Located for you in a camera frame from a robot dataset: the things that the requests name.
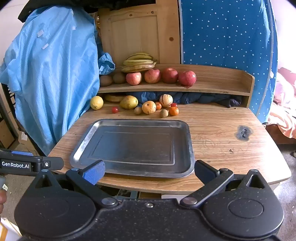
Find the striped pepino melon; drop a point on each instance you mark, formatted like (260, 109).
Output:
(166, 100)
(148, 107)

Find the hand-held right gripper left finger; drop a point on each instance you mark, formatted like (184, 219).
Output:
(93, 172)

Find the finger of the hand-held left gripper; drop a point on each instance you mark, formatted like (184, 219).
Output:
(54, 164)
(22, 153)

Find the red apple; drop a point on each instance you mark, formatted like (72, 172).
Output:
(134, 78)
(170, 75)
(152, 76)
(187, 78)

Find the wooden panel board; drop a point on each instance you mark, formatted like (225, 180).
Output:
(134, 32)

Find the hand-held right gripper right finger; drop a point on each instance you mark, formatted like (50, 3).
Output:
(204, 171)

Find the yellow lemon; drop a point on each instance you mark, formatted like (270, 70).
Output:
(96, 102)

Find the blue dotted fabric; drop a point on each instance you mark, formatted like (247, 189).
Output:
(226, 39)

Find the pink blanket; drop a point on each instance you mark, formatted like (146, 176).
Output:
(283, 111)

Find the black cloth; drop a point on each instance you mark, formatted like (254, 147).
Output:
(69, 5)

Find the person's left hand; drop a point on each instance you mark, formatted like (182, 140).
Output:
(2, 201)

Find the metal tray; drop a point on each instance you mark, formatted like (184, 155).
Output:
(136, 148)

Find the tan flat round disc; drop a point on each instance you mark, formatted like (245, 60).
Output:
(113, 98)

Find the small orange tangerine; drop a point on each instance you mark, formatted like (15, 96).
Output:
(174, 111)
(158, 106)

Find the small brown round fruit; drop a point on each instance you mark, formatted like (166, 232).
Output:
(163, 113)
(138, 110)

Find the light blue cloth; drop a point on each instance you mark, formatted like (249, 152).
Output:
(53, 76)

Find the brown kiwi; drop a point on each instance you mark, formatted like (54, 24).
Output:
(119, 78)
(106, 80)

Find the white yellow cardboard box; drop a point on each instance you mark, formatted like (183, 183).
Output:
(8, 230)

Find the bunch of bananas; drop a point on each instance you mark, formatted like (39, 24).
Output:
(138, 63)

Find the wooden desk shelf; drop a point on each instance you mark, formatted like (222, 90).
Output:
(219, 81)

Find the dark blue quilted jacket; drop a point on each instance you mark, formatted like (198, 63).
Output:
(198, 98)

